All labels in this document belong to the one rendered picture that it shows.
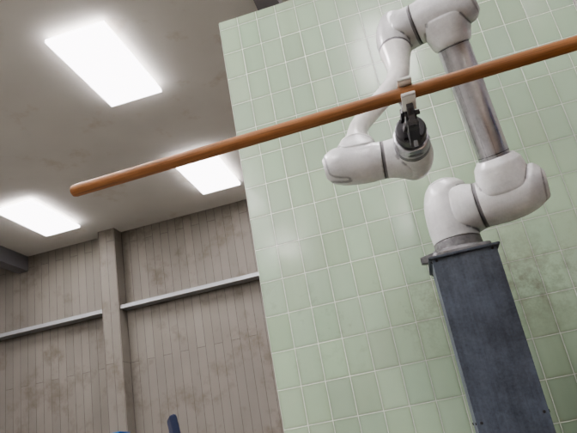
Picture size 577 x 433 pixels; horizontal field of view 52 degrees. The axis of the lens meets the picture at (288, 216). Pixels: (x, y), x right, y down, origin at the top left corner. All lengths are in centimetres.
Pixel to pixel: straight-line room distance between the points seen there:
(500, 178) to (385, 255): 72
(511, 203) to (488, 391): 57
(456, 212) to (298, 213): 86
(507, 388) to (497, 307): 23
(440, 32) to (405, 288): 102
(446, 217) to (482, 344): 41
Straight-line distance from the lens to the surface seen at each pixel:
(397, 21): 199
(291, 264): 254
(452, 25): 196
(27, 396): 1082
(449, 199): 199
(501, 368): 186
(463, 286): 189
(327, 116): 130
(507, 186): 195
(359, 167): 156
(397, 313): 243
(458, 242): 195
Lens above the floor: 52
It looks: 21 degrees up
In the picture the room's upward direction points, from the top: 11 degrees counter-clockwise
